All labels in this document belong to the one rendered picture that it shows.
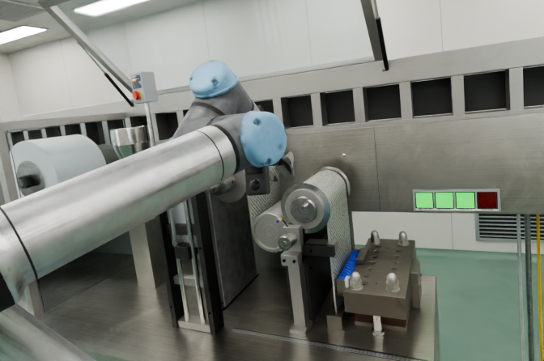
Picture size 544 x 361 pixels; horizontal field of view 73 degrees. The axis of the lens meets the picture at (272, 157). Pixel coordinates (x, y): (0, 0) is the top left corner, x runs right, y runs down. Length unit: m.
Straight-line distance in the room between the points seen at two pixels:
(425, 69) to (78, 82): 5.05
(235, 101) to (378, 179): 0.79
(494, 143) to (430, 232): 2.61
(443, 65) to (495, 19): 2.40
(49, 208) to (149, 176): 0.10
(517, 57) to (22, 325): 1.27
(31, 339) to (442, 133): 1.14
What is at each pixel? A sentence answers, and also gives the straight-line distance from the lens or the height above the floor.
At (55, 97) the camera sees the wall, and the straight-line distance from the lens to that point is 6.19.
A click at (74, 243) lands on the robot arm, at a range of 0.40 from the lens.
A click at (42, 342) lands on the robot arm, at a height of 1.30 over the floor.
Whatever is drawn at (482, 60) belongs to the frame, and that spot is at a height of 1.61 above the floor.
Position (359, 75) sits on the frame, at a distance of 1.31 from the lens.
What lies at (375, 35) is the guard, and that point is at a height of 1.73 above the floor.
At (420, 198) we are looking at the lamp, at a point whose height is 1.19.
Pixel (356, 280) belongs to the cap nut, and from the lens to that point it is 1.08.
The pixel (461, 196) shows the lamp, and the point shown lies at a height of 1.20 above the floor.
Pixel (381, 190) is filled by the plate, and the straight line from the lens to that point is 1.34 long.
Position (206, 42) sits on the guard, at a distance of 1.41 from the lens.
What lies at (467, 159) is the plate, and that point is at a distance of 1.30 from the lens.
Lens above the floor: 1.54
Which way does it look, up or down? 8 degrees down
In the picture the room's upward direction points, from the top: 7 degrees counter-clockwise
